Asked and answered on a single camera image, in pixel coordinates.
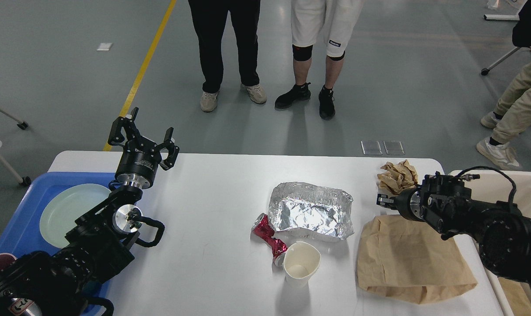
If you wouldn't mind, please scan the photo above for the crushed red can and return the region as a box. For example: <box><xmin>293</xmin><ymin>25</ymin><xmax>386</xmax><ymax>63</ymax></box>
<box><xmin>251</xmin><ymin>213</ymin><xmax>288</xmax><ymax>267</ymax></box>

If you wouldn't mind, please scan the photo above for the brown paper ball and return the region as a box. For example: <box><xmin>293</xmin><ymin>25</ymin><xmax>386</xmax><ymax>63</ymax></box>
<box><xmin>377</xmin><ymin>159</ymin><xmax>418</xmax><ymax>195</ymax></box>

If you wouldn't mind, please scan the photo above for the white paper cup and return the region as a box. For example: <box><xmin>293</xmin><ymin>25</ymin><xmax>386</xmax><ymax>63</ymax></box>
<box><xmin>283</xmin><ymin>241</ymin><xmax>321</xmax><ymax>288</ymax></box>

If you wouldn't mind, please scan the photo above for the aluminium foil tray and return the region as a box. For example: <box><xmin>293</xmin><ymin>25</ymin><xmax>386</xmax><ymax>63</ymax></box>
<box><xmin>268</xmin><ymin>182</ymin><xmax>354</xmax><ymax>242</ymax></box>

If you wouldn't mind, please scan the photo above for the person in white shorts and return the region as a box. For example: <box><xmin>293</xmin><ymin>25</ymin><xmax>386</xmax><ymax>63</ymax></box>
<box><xmin>274</xmin><ymin>0</ymin><xmax>365</xmax><ymax>121</ymax></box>

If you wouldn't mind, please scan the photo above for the brown paper bag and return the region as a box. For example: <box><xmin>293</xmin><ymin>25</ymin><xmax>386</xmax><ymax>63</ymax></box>
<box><xmin>356</xmin><ymin>215</ymin><xmax>478</xmax><ymax>305</ymax></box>

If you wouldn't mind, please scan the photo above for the green plate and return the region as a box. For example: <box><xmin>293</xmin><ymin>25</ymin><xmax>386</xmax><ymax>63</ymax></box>
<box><xmin>39</xmin><ymin>183</ymin><xmax>110</xmax><ymax>248</ymax></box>

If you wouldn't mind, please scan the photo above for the rolling stand leg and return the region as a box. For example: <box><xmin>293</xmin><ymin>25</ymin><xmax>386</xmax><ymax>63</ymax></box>
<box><xmin>0</xmin><ymin>107</ymin><xmax>29</xmax><ymax>130</ymax></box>

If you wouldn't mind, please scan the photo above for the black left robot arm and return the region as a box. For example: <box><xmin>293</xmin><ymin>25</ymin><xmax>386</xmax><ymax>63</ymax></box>
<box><xmin>0</xmin><ymin>108</ymin><xmax>179</xmax><ymax>316</ymax></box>

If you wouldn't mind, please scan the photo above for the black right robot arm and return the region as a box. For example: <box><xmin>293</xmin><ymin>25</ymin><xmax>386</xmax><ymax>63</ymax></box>
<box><xmin>377</xmin><ymin>168</ymin><xmax>531</xmax><ymax>290</ymax></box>

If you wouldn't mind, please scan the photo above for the grey floor plate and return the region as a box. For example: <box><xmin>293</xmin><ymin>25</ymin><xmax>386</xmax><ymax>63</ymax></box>
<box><xmin>383</xmin><ymin>141</ymin><xmax>405</xmax><ymax>155</ymax></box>
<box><xmin>361</xmin><ymin>140</ymin><xmax>382</xmax><ymax>155</ymax></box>

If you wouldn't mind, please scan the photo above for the blue plastic tray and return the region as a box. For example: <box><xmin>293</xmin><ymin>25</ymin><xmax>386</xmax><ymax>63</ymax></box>
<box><xmin>0</xmin><ymin>172</ymin><xmax>133</xmax><ymax>316</ymax></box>

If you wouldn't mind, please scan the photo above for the brown paper in bin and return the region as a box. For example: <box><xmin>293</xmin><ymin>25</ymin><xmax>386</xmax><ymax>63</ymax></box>
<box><xmin>498</xmin><ymin>277</ymin><xmax>531</xmax><ymax>316</ymax></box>

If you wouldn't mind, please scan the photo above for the person in black trousers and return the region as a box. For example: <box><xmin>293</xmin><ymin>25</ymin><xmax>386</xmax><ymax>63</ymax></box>
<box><xmin>188</xmin><ymin>0</ymin><xmax>267</xmax><ymax>113</ymax></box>

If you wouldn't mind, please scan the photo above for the person in khaki trousers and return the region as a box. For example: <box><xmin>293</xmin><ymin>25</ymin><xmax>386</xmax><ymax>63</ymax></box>
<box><xmin>476</xmin><ymin>0</ymin><xmax>531</xmax><ymax>171</ymax></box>

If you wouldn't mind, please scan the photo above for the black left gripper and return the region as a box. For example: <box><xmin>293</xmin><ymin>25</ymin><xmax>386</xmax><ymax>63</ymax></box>
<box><xmin>108</xmin><ymin>107</ymin><xmax>179</xmax><ymax>189</ymax></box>

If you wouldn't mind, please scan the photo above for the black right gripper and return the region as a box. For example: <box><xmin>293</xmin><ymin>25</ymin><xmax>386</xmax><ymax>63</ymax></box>
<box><xmin>376</xmin><ymin>188</ymin><xmax>423</xmax><ymax>222</ymax></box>

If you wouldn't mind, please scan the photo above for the beige plastic bin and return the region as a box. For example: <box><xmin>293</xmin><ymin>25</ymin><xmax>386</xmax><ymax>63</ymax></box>
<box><xmin>443</xmin><ymin>170</ymin><xmax>531</xmax><ymax>316</ymax></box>

